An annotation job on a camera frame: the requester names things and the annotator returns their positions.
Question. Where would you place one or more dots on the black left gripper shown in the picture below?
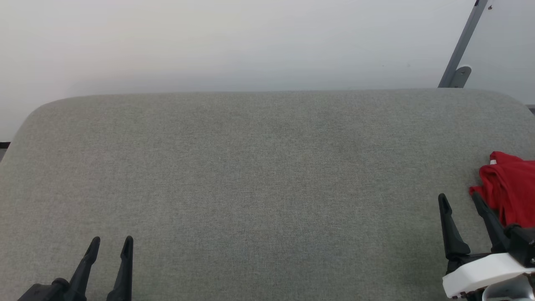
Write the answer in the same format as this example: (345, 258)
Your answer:
(50, 292)

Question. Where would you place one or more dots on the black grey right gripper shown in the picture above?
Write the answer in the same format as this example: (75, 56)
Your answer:
(522, 244)

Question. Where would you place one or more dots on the red and white shirt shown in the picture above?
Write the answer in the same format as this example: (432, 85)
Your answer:
(510, 188)

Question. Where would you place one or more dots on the grey fabric sofa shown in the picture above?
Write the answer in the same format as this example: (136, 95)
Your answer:
(250, 188)

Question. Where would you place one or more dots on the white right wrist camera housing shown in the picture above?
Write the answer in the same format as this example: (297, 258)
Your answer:
(480, 274)

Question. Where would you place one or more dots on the grey metal post bracket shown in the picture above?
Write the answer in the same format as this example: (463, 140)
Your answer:
(461, 76)

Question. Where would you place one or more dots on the grey metal post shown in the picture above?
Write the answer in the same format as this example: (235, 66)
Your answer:
(464, 42)

